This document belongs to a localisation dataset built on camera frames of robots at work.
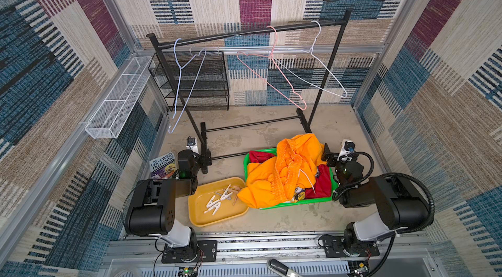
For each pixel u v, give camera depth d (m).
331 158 0.81
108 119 0.71
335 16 0.84
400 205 0.45
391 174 0.54
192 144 0.81
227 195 0.85
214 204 0.83
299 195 0.78
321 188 0.81
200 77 1.08
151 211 0.50
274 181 0.77
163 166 0.94
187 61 0.71
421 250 0.74
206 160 0.87
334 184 0.81
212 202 0.84
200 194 0.85
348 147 0.75
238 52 0.85
